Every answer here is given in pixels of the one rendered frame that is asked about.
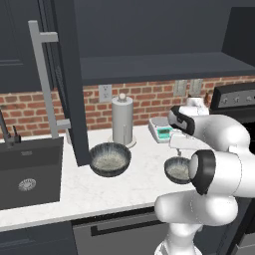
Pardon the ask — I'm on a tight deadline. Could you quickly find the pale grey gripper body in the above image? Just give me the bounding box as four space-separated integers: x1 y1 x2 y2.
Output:
168 129 214 151

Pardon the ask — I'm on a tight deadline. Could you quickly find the small dark speckled bowl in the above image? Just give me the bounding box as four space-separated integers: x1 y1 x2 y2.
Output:
163 156 194 185

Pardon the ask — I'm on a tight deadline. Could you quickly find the large dark speckled bowl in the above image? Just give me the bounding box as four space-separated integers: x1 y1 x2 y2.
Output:
89 141 132 178

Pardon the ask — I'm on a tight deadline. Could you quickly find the dark open cabinet door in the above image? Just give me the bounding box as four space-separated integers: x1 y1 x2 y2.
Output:
37 0 91 167

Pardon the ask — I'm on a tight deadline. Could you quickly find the white kitchen scale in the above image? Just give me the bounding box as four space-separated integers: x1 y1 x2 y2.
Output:
147 116 177 144

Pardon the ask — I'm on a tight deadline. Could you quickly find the white kettle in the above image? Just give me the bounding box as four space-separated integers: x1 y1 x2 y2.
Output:
184 95 211 117

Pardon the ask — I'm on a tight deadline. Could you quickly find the black cooker with knobs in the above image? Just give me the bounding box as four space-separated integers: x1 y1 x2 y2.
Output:
208 82 255 157

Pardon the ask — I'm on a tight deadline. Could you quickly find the paper towel roll on holder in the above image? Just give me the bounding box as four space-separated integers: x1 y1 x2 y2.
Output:
108 93 137 149

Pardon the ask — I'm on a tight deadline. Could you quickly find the grey dishwasher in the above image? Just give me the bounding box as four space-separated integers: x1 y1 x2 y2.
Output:
72 211 175 255

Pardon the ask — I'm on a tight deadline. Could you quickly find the black sink basin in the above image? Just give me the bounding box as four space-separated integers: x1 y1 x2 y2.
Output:
0 135 65 211

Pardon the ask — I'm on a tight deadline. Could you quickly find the dark base cupboard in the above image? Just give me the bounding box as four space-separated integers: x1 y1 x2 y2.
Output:
0 220 80 255

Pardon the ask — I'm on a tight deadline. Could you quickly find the black tap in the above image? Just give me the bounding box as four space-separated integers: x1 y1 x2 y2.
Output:
0 107 23 149

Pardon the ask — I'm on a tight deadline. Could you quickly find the grey wall socket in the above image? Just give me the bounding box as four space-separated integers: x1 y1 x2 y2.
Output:
189 78 204 96
174 79 188 97
98 84 114 103

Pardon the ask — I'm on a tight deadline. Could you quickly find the black dishwasher handle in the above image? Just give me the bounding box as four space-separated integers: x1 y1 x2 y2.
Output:
90 218 168 237

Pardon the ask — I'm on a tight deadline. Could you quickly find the dark open wall cabinet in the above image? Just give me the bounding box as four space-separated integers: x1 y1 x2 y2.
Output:
73 0 255 87

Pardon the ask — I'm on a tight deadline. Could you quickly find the grey cabinet door handle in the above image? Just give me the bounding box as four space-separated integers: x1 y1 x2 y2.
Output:
27 20 72 140

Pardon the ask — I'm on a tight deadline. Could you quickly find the dark closed wall cabinet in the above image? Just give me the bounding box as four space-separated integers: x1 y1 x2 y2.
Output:
0 0 46 95

